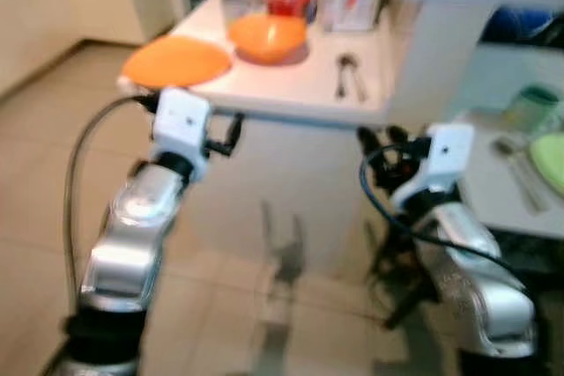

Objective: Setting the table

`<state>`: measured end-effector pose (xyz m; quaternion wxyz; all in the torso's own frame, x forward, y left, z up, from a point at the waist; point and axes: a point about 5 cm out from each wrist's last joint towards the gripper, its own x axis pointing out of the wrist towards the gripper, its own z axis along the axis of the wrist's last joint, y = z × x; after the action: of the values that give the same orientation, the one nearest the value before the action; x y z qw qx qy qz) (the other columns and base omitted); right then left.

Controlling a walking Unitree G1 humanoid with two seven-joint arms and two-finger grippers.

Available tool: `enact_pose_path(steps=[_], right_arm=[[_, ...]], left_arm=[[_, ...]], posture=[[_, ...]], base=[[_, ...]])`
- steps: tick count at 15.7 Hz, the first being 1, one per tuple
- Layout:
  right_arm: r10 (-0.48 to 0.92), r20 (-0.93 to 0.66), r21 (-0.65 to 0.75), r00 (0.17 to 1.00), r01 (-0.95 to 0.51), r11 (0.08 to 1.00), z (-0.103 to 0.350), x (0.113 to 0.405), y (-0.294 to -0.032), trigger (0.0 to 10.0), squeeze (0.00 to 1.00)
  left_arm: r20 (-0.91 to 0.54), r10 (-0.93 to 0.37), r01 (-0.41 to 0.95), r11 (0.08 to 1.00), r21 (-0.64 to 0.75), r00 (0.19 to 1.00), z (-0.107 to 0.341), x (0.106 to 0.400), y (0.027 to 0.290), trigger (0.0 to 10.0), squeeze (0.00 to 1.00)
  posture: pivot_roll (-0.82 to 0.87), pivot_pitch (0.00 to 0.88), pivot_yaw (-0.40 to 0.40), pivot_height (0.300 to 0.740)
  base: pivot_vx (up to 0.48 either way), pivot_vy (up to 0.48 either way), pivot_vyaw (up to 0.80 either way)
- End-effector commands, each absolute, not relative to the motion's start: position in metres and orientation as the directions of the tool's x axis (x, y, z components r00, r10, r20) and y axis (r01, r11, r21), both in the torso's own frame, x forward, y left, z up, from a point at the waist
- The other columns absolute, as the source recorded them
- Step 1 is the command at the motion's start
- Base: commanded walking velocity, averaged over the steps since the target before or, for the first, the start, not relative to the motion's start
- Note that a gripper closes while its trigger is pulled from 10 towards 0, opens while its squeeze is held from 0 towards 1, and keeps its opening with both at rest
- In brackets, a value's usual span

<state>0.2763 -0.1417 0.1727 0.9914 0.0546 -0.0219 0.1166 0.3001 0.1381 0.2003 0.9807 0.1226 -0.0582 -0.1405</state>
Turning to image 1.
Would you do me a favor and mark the orange plate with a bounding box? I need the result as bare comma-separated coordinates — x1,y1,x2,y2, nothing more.
122,35,233,89

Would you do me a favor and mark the silver metal spoon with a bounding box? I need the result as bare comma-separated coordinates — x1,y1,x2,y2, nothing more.
334,54,370,103

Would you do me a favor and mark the gold metal spoon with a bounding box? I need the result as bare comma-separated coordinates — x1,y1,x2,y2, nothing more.
492,136,545,214

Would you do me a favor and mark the orange bowl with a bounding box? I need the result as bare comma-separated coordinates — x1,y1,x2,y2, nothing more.
227,13,308,65

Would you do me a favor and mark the red cup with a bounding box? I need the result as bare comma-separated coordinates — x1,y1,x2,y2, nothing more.
263,0,314,18

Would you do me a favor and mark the green mug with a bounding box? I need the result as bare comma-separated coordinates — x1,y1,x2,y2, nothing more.
516,85,563,136

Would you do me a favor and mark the light green plate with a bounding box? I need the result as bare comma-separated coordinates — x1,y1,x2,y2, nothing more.
529,132,564,194

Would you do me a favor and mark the black box under table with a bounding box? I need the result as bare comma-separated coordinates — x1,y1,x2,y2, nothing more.
507,235,564,282

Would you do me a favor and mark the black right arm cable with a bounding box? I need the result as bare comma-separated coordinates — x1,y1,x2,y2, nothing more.
359,143,530,284

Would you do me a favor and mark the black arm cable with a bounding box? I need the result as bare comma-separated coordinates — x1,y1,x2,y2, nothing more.
62,92,161,315
359,143,530,284

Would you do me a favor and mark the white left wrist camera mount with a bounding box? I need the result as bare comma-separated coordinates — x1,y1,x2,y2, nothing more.
152,87,213,161

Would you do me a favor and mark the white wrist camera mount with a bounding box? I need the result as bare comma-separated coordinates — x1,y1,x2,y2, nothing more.
152,87,213,161
392,123,475,208

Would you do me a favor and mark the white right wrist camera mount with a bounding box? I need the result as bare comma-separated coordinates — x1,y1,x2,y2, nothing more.
392,123,475,208

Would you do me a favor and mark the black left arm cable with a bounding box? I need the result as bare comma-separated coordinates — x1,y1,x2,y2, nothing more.
62,92,161,315

